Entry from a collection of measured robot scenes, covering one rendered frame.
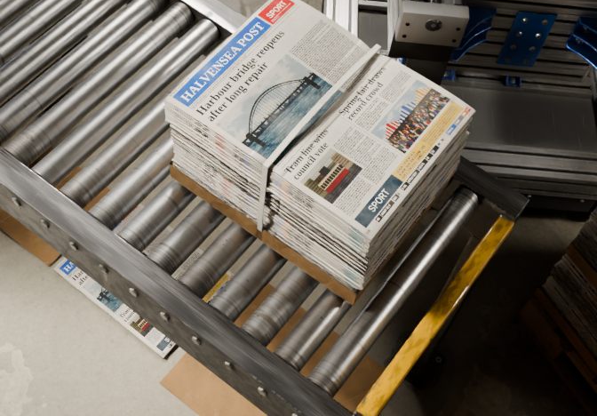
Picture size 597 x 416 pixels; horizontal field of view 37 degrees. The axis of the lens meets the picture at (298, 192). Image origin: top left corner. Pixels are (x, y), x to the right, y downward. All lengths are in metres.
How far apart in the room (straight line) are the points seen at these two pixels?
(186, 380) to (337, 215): 1.06
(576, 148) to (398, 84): 1.15
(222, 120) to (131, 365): 1.05
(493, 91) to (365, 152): 1.24
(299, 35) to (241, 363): 0.51
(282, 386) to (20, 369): 1.03
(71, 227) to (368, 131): 0.51
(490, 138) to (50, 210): 1.28
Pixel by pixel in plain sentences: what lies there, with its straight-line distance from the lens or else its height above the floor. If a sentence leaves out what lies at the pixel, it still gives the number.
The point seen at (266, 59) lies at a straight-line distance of 1.37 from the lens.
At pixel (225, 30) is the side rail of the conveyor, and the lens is 1.72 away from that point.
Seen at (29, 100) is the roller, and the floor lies 0.80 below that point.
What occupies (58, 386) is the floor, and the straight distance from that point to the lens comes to 2.23.
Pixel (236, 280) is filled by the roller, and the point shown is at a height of 0.80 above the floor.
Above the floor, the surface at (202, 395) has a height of 0.00.
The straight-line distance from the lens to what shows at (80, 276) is 2.32.
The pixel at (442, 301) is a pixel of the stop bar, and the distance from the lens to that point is 1.43.
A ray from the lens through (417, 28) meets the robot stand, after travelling 1.86.
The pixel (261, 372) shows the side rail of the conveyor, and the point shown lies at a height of 0.80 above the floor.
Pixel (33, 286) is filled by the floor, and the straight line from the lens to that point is 2.34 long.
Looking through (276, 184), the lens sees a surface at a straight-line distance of 1.28.
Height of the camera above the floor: 2.09
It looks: 58 degrees down
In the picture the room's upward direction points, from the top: 9 degrees clockwise
